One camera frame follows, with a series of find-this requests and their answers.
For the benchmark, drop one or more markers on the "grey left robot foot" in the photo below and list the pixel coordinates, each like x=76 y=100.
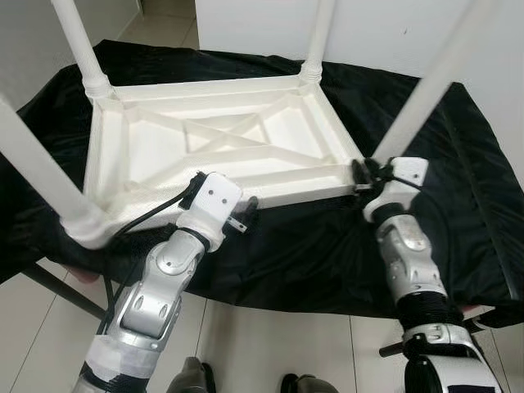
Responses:
x=192 y=377

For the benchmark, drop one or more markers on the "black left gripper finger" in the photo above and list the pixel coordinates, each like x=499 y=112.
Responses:
x=250 y=205

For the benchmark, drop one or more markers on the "grey right robot foot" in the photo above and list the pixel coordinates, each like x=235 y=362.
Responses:
x=311 y=385

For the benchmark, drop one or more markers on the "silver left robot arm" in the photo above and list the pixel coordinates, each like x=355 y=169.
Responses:
x=155 y=295

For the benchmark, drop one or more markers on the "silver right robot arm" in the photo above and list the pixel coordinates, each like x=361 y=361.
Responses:
x=409 y=270

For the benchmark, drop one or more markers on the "black metal table leg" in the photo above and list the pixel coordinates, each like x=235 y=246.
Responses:
x=65 y=293
x=393 y=350

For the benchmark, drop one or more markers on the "black cloth table cover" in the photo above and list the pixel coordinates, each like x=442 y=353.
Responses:
x=458 y=229

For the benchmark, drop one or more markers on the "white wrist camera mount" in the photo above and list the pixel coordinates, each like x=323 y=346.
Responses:
x=214 y=196
x=405 y=173

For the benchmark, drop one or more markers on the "grey robot foot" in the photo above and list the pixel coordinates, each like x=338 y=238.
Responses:
x=192 y=377
x=311 y=385

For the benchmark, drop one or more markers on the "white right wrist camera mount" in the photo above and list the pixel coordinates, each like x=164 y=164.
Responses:
x=405 y=173

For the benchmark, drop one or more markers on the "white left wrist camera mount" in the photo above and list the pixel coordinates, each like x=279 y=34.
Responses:
x=214 y=196

